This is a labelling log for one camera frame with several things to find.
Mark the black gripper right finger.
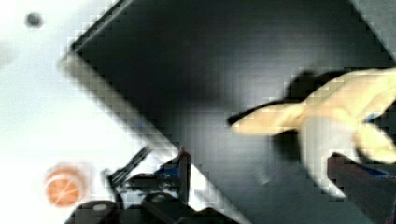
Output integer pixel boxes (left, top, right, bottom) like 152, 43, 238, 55
327, 153, 396, 224

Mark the black toaster oven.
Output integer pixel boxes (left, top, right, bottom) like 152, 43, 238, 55
60, 0, 394, 224

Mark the toy orange slice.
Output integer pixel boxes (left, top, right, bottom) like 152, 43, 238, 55
44, 164, 87, 208

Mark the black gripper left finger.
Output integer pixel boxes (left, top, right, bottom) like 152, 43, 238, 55
178, 147, 191, 203

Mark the peeled toy banana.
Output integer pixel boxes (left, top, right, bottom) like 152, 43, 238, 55
231, 68, 395, 198

